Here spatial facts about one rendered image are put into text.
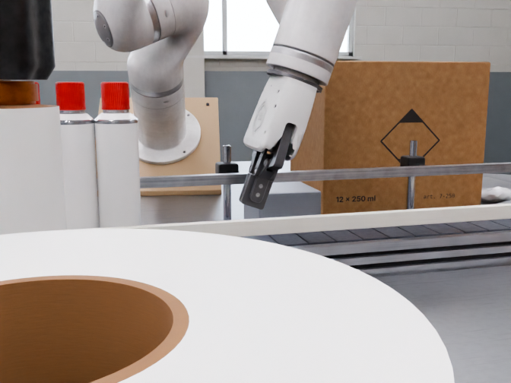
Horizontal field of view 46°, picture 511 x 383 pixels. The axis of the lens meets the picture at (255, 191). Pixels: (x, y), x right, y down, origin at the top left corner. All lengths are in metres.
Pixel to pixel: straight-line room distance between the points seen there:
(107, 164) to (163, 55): 0.58
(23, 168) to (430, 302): 0.49
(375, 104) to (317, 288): 0.88
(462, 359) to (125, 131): 0.44
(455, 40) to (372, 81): 5.78
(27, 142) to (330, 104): 0.67
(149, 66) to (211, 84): 4.82
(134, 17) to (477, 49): 5.97
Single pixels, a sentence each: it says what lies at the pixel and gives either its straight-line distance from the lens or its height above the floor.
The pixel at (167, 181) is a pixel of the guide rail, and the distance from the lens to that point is 0.79.
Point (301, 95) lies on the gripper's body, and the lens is 0.74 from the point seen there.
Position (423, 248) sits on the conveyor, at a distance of 0.84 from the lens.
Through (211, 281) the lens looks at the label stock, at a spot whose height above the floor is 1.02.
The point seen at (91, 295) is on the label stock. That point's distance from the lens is 0.19.
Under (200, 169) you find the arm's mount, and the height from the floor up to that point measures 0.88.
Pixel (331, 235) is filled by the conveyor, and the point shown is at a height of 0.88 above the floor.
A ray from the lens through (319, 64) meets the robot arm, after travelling 0.75.
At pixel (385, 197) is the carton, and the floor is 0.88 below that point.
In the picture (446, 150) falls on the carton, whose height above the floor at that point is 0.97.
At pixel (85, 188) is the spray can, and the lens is 0.74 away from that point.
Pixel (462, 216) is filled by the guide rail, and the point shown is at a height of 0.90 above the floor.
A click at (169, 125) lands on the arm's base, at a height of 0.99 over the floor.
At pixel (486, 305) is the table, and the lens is 0.75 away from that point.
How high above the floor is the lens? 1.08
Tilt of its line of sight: 10 degrees down
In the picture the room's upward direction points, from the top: straight up
